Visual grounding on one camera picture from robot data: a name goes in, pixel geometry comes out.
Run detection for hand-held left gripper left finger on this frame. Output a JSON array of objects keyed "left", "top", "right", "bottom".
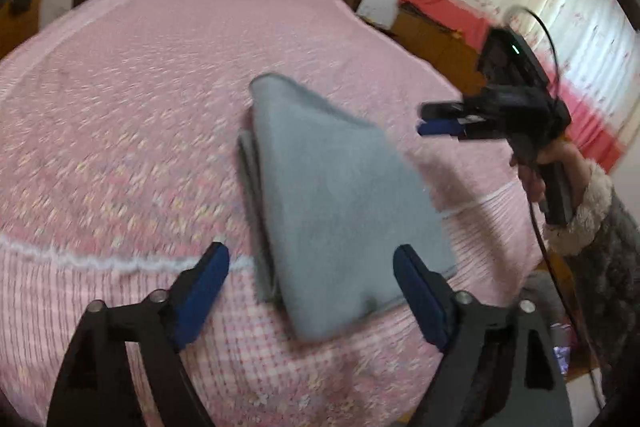
[{"left": 46, "top": 241, "right": 231, "bottom": 427}]

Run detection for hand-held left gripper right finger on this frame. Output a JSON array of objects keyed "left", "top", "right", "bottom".
[{"left": 392, "top": 244, "right": 573, "bottom": 427}]

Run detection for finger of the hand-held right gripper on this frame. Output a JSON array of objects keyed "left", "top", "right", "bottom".
[
  {"left": 419, "top": 102, "right": 478, "bottom": 122},
  {"left": 416, "top": 119, "right": 473, "bottom": 140}
]

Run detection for grey pants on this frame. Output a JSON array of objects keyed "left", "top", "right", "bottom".
[{"left": 236, "top": 72, "right": 458, "bottom": 343}]

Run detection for person's right forearm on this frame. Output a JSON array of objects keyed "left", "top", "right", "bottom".
[{"left": 542, "top": 159, "right": 640, "bottom": 388}]

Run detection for person's right hand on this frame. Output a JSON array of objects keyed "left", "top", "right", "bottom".
[{"left": 510, "top": 139, "right": 593, "bottom": 208}]

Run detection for light wooden cabinet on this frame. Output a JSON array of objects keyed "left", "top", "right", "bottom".
[{"left": 390, "top": 4, "right": 488, "bottom": 95}]

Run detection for pink floral bedspread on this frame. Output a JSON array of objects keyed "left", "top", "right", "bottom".
[{"left": 0, "top": 0, "right": 551, "bottom": 427}]

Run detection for wooden wardrobe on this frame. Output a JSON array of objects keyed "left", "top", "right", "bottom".
[{"left": 0, "top": 0, "right": 48, "bottom": 58}]

